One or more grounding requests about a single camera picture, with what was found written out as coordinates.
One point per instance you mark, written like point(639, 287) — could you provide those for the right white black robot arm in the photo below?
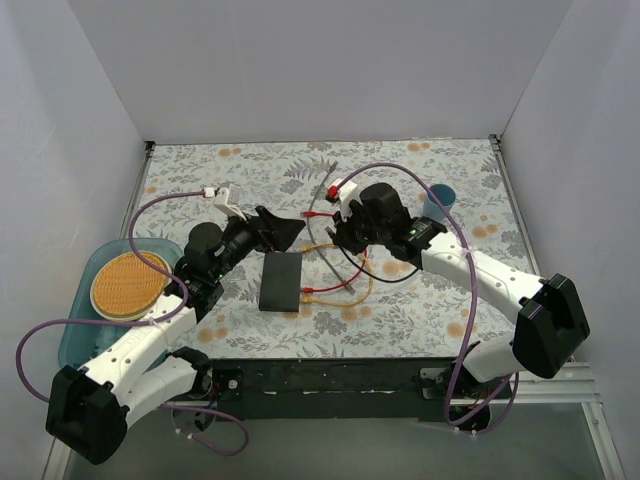
point(548, 316)

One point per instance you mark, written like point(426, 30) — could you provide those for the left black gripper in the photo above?
point(261, 229)

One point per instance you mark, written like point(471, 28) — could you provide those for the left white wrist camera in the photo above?
point(226, 200)

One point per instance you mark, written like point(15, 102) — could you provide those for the blue plastic cup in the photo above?
point(439, 202)

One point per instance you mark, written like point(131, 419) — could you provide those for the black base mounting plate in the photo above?
point(342, 388)

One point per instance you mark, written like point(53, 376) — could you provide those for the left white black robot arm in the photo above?
point(91, 408)

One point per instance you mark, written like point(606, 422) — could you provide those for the teal plastic tray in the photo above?
point(80, 343)

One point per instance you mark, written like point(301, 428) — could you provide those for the orange woven round plate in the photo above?
point(126, 288)

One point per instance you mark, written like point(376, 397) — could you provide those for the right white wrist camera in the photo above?
point(344, 195)

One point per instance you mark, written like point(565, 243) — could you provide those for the floral patterned table mat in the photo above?
point(395, 311)

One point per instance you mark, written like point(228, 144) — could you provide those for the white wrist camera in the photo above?
point(226, 200)
point(344, 195)

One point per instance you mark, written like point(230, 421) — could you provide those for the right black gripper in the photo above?
point(347, 232)

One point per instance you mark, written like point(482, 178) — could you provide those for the black network switch box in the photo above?
point(280, 282)

